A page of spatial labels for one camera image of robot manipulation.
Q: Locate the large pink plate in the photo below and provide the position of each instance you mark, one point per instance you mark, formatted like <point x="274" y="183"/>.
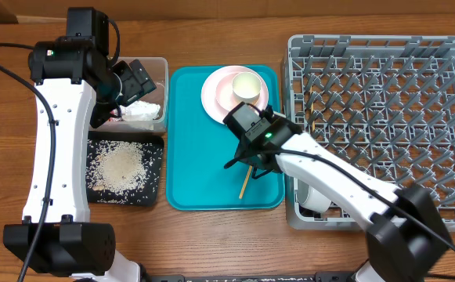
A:
<point x="208" y="91"/>

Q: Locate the small pink bowl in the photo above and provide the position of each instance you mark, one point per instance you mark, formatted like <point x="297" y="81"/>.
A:
<point x="224" y="93"/>

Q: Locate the white paper cup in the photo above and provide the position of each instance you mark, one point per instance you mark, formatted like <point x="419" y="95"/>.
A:
<point x="246" y="87"/>

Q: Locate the clear plastic waste bin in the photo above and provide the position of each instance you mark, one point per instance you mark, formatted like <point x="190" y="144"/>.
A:
<point x="157" y="68"/>

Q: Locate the black food waste tray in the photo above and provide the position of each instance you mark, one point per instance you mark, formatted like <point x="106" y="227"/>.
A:
<point x="152" y="196"/>

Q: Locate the grey dishwasher rack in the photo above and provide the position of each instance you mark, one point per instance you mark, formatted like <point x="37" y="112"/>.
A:
<point x="385" y="104"/>

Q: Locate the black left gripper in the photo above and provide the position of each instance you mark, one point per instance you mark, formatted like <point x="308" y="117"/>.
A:
<point x="101" y="113"/>

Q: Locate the white napkin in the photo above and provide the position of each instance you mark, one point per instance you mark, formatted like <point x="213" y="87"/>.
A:
<point x="140" y="111"/>

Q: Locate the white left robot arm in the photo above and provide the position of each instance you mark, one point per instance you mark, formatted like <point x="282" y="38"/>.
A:
<point x="78" y="83"/>

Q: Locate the cooked white rice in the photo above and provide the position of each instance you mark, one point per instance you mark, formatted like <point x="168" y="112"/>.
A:
<point x="119" y="166"/>

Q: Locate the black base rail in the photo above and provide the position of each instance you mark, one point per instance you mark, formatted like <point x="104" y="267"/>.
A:
<point x="339" y="276"/>

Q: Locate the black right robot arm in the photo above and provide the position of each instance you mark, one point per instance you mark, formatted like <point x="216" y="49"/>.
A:
<point x="404" y="231"/>

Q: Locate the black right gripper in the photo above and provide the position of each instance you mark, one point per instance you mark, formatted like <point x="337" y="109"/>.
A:
<point x="242" y="150"/>

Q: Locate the grey rice bowl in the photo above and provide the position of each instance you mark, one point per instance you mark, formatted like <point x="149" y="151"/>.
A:
<point x="311" y="199"/>

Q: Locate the teal serving tray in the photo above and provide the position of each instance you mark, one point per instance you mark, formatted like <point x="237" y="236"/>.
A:
<point x="198" y="149"/>

